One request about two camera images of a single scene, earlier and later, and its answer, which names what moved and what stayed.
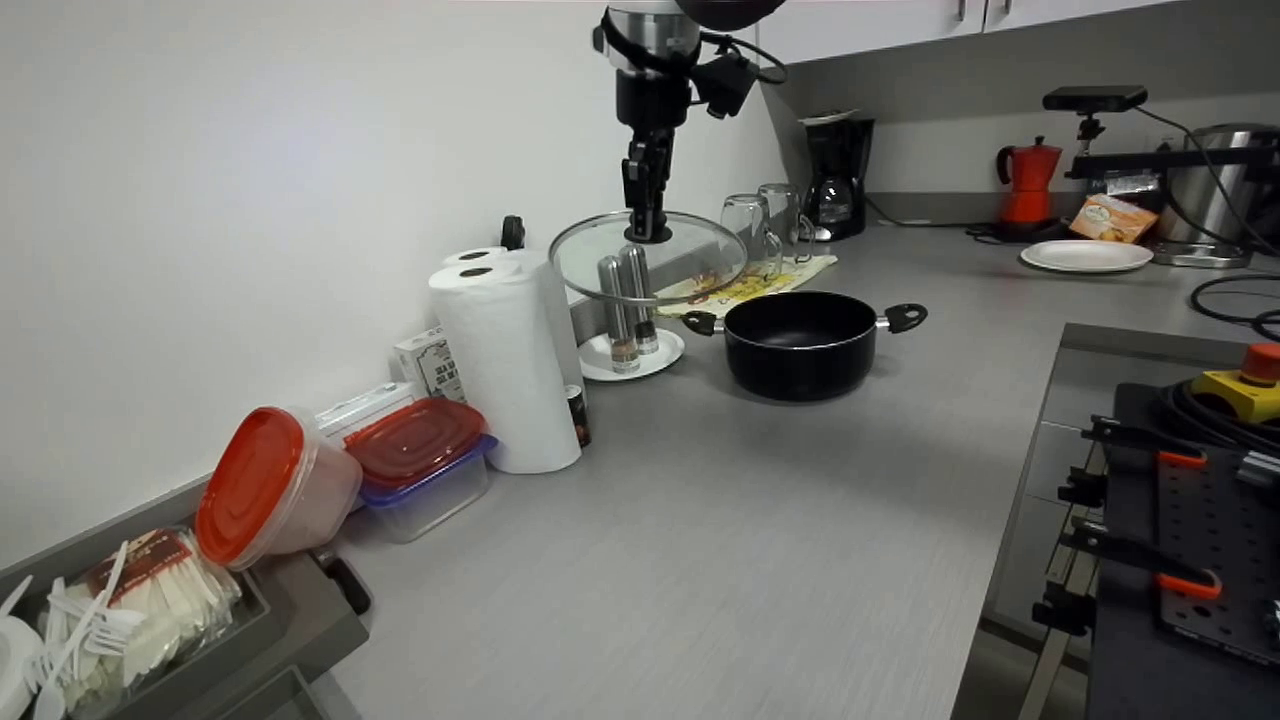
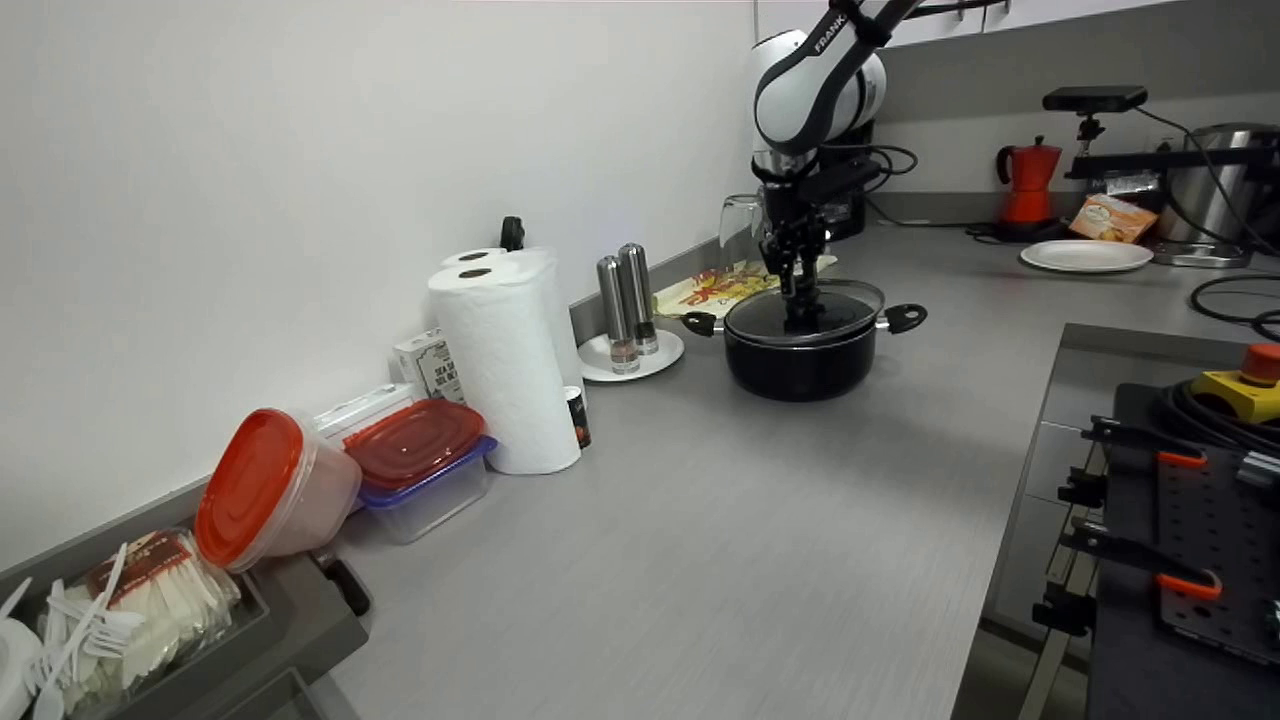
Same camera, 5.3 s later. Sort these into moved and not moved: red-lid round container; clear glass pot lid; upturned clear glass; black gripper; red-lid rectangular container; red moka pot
Moved: clear glass pot lid; black gripper
Not moved: upturned clear glass; red-lid rectangular container; red-lid round container; red moka pot
